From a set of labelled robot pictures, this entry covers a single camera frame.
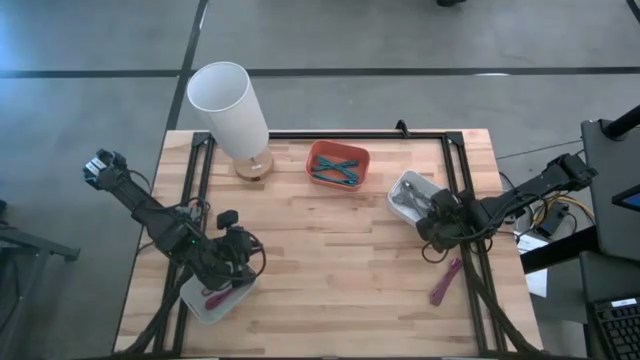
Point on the orange plastic bin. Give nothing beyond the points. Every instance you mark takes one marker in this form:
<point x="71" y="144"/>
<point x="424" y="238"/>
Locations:
<point x="360" y="155"/>

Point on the white paper sheet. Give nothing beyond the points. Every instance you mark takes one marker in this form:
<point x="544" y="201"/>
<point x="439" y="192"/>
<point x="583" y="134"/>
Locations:
<point x="535" y="280"/>

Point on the black power supply box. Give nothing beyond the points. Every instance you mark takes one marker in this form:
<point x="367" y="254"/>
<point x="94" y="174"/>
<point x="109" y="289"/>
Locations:
<point x="552" y="220"/>

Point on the monitor with blue screen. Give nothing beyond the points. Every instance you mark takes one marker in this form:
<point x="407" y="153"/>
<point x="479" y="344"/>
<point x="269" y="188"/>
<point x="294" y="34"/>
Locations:
<point x="629" y="198"/>

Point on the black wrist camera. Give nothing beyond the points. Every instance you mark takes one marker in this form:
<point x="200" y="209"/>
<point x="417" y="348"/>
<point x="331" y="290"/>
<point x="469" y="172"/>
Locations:
<point x="443" y="200"/>
<point x="227" y="219"/>

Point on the white shade wooden base lamp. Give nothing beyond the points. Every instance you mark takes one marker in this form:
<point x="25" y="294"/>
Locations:
<point x="225" y="105"/>

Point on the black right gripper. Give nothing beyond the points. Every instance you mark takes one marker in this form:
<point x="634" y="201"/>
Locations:
<point x="450" y="225"/>

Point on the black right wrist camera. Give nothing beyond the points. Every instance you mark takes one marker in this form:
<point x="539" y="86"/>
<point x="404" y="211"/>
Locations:
<point x="443" y="200"/>

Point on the white plastic bin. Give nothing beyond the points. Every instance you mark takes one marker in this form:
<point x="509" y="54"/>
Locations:
<point x="406" y="216"/>
<point x="200" y="307"/>

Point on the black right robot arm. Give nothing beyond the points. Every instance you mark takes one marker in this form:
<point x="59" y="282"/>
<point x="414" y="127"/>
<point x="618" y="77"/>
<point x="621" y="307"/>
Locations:
<point x="530" y="192"/>

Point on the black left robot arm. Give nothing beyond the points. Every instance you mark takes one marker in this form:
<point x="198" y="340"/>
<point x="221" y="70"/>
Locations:
<point x="150" y="215"/>

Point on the black aluminium table frame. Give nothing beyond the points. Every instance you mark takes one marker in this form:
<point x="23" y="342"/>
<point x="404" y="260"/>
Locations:
<point x="350" y="135"/>

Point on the black computer keyboard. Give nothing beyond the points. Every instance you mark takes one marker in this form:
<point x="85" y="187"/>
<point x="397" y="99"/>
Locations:
<point x="620" y="330"/>

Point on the purple tool on table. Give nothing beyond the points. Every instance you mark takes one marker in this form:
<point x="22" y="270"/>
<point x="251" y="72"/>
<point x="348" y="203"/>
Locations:
<point x="445" y="282"/>

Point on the black stand leg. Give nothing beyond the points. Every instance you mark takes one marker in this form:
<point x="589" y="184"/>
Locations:
<point x="45" y="247"/>

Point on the dark grey desk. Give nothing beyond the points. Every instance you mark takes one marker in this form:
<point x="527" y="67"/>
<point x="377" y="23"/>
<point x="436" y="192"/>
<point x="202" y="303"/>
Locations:
<point x="610" y="160"/>

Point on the black frame clamp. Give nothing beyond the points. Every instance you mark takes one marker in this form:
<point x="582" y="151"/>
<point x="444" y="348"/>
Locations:
<point x="402" y="128"/>

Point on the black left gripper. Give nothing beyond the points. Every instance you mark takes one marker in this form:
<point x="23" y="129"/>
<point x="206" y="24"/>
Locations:
<point x="235" y="260"/>

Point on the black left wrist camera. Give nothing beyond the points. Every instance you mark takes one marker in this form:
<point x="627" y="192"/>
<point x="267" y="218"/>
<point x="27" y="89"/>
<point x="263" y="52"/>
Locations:
<point x="227" y="219"/>

